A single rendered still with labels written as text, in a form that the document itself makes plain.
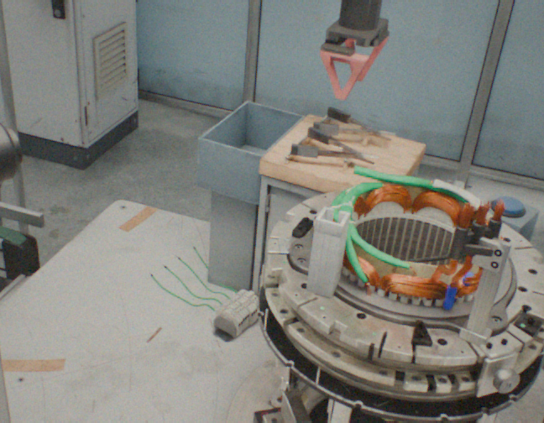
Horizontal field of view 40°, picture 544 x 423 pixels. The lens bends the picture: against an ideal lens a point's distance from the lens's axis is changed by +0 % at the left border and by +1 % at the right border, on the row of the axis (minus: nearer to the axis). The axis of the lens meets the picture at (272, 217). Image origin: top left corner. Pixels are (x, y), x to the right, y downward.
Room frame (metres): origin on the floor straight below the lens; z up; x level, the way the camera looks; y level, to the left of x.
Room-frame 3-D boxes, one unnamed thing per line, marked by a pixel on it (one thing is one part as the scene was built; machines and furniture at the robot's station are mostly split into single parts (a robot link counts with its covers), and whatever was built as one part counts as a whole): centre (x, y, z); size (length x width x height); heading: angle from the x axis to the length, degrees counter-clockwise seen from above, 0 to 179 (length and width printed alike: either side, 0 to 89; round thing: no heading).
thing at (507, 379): (0.52, -0.24, 1.07); 0.03 x 0.01 x 0.03; 116
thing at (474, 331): (0.56, -0.21, 1.15); 0.03 x 0.02 x 0.12; 60
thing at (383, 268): (0.61, -0.12, 1.13); 0.08 x 0.02 x 0.04; 68
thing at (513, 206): (0.93, -0.34, 1.04); 0.04 x 0.04 x 0.01
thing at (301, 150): (0.94, -0.04, 1.09); 0.04 x 0.01 x 0.02; 84
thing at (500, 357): (0.54, -0.23, 1.07); 0.04 x 0.02 x 0.05; 116
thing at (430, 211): (0.75, -0.19, 1.12); 0.05 x 0.01 x 0.02; 68
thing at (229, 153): (1.05, 0.04, 0.92); 0.17 x 0.11 x 0.28; 159
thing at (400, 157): (1.00, -0.10, 1.05); 0.20 x 0.19 x 0.02; 69
